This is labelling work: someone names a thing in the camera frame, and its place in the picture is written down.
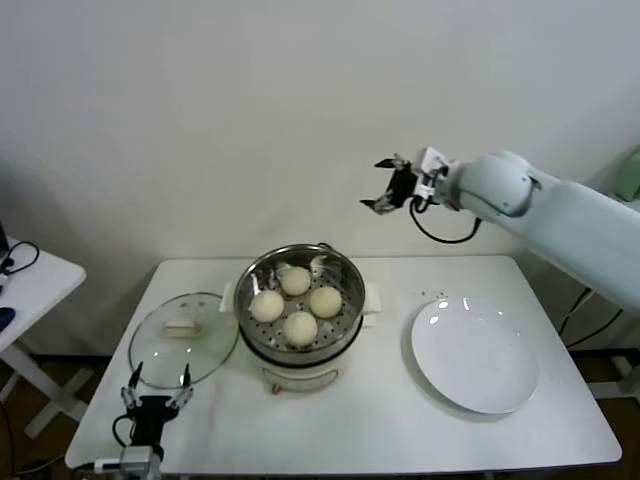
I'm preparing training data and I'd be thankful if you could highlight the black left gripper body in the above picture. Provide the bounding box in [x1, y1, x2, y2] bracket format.
[128, 394, 177, 446]

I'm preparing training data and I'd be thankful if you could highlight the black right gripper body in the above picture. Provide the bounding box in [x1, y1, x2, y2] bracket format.
[387, 167, 419, 209]

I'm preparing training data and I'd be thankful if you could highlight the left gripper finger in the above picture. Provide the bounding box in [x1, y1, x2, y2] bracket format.
[168, 363, 195, 409]
[119, 361, 145, 411]

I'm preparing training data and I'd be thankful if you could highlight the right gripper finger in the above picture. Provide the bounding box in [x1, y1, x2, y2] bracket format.
[373, 152, 417, 174]
[359, 191, 402, 217]

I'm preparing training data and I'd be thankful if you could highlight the round glass pot lid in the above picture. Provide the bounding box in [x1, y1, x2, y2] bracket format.
[128, 293, 240, 391]

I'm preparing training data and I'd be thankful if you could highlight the white steamed baozi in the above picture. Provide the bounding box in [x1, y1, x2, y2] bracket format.
[248, 289, 285, 323]
[279, 266, 312, 297]
[282, 310, 319, 348]
[309, 285, 344, 319]

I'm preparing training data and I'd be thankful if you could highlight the perforated steel steamer basket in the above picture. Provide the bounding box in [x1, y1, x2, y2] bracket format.
[219, 243, 381, 365]

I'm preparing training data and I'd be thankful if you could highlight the cream electric cooking pot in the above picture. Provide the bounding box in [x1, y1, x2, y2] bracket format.
[238, 312, 376, 396]

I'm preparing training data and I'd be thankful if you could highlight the white side table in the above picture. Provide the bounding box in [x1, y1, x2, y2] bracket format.
[0, 238, 96, 441]

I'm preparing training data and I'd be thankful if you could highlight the large white round plate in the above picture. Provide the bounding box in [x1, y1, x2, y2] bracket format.
[401, 297, 541, 416]

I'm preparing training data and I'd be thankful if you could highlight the pale green box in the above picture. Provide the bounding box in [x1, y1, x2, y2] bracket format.
[615, 147, 640, 201]

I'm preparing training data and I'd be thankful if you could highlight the white desk leg base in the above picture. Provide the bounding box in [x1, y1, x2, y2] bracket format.
[612, 355, 640, 399]

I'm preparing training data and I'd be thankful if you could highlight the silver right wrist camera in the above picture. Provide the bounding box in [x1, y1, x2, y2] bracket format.
[415, 146, 451, 199]

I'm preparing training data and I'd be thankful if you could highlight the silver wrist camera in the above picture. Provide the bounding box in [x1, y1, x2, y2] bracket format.
[415, 146, 451, 199]
[92, 446, 164, 476]

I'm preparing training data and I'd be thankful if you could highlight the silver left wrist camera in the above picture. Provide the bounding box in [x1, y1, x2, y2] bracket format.
[92, 446, 164, 476]

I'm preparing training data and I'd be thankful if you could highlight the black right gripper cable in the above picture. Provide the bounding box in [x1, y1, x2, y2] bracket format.
[409, 197, 482, 245]

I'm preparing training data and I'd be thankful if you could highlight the black looped cable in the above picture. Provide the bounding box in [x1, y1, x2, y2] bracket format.
[0, 242, 40, 276]

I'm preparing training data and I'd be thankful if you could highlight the black power adapter cable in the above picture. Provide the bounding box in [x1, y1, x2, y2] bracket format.
[557, 287, 626, 350]

